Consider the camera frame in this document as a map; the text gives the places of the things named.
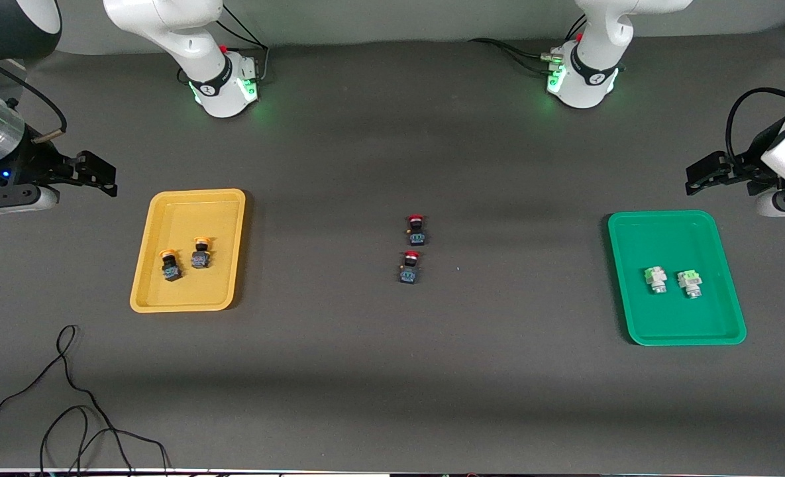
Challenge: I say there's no green white push button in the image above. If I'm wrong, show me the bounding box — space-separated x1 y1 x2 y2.
676 268 704 299
644 266 670 295

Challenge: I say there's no green plastic tray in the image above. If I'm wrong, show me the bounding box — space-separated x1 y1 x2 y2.
607 210 748 346

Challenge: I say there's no yellow plastic tray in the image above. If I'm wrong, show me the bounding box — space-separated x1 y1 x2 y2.
129 188 247 313

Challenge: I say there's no thin black cable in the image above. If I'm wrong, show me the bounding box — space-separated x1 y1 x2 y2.
0 325 134 474
40 405 171 474

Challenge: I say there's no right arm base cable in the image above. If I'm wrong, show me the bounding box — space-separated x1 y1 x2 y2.
217 3 270 83

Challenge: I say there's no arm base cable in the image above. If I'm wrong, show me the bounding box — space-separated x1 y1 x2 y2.
217 3 270 83
468 13 588 77

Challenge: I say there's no left arm base cable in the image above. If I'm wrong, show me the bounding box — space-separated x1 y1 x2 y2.
468 13 588 77

